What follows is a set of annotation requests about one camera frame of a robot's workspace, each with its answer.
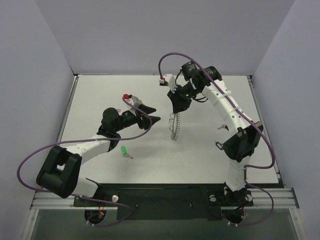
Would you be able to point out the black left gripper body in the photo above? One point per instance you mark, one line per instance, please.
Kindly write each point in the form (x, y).
(142, 118)

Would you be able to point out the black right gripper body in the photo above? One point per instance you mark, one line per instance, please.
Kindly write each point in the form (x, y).
(178, 97)

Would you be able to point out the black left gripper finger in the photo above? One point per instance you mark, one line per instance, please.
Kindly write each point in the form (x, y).
(151, 120)
(146, 110)

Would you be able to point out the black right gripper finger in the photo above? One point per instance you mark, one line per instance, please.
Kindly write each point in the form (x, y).
(184, 104)
(176, 104)

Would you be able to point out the metal key ring disc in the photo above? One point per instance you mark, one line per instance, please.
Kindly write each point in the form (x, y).
(174, 125)

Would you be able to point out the silver key with black tag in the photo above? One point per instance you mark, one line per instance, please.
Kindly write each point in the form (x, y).
(224, 126)

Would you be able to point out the black tag with white label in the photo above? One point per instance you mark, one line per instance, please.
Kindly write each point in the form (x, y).
(219, 145)

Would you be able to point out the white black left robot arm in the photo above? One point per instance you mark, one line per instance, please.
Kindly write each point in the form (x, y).
(60, 171)

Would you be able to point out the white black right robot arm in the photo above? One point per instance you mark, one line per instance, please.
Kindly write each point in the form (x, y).
(244, 137)

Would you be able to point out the key with green tag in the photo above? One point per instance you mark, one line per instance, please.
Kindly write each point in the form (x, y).
(125, 153)

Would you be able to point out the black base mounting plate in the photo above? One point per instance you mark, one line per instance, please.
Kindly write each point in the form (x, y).
(167, 202)

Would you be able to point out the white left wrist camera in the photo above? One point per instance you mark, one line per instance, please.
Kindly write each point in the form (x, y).
(131, 101)

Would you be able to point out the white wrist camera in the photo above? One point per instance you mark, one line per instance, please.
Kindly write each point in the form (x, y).
(131, 101)
(168, 80)

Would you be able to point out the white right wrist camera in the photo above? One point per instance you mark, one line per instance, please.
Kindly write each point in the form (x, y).
(168, 80)

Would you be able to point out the aluminium front frame rail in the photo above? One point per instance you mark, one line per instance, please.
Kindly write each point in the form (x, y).
(283, 198)

